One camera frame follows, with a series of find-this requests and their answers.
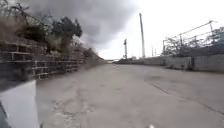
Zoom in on tall concrete pole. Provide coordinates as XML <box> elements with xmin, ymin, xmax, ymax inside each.
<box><xmin>138</xmin><ymin>12</ymin><xmax>146</xmax><ymax>59</ymax></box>

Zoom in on grey concrete road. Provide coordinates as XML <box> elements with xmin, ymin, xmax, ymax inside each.
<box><xmin>34</xmin><ymin>63</ymin><xmax>224</xmax><ymax>128</ymax></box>

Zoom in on dry bushy slope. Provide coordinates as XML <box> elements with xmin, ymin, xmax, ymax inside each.
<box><xmin>0</xmin><ymin>0</ymin><xmax>101</xmax><ymax>61</ymax></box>

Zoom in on metal frame fence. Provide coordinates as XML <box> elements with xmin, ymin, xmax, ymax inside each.
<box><xmin>162</xmin><ymin>19</ymin><xmax>224</xmax><ymax>56</ymax></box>

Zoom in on grey concrete wall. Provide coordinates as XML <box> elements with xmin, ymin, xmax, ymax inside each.
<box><xmin>114</xmin><ymin>53</ymin><xmax>224</xmax><ymax>74</ymax></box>

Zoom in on bushes behind wall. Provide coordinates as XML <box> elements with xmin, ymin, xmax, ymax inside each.
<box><xmin>163</xmin><ymin>28</ymin><xmax>224</xmax><ymax>58</ymax></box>

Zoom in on signal pole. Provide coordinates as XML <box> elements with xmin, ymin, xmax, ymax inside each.
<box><xmin>123</xmin><ymin>38</ymin><xmax>129</xmax><ymax>60</ymax></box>

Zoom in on stone block retaining wall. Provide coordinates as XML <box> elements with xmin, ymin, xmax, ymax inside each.
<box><xmin>0</xmin><ymin>39</ymin><xmax>104</xmax><ymax>88</ymax></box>

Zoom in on dark tree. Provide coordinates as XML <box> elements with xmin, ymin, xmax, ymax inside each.
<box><xmin>51</xmin><ymin>15</ymin><xmax>84</xmax><ymax>51</ymax></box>

